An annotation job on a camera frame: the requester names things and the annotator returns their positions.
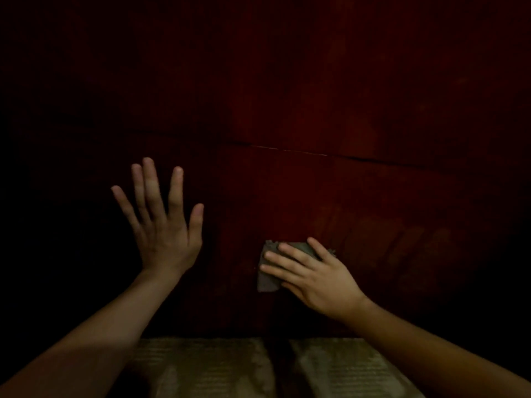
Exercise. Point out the person's left hand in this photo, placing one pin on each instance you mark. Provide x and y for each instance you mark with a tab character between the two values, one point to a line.
166	244

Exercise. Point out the person's right hand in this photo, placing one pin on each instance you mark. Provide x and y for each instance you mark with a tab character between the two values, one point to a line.
323	281

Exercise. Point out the person's right little finger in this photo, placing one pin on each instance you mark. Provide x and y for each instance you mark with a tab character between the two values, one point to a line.
319	247

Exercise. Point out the person's left thumb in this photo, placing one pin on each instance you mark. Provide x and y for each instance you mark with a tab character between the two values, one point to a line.
196	225

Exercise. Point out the person's left little finger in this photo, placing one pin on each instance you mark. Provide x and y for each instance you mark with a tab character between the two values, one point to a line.
125	209

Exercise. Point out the person's right middle finger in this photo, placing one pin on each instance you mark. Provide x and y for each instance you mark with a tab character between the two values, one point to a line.
284	261

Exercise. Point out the person's right thumb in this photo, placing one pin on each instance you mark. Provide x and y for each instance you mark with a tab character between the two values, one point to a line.
295	290

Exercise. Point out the person's left middle finger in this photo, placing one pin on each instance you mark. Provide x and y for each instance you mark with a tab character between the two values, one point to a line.
154	188

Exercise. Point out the grey wiping cloth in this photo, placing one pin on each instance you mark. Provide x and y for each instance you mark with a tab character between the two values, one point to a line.
267	281

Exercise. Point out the person's right forearm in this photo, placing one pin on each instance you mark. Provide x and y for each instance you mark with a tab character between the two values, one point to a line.
435	356

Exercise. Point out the person's left forearm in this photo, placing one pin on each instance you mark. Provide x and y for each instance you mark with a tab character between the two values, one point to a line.
91	335

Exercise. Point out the person's left leg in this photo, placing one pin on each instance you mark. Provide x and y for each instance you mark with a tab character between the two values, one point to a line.
199	368

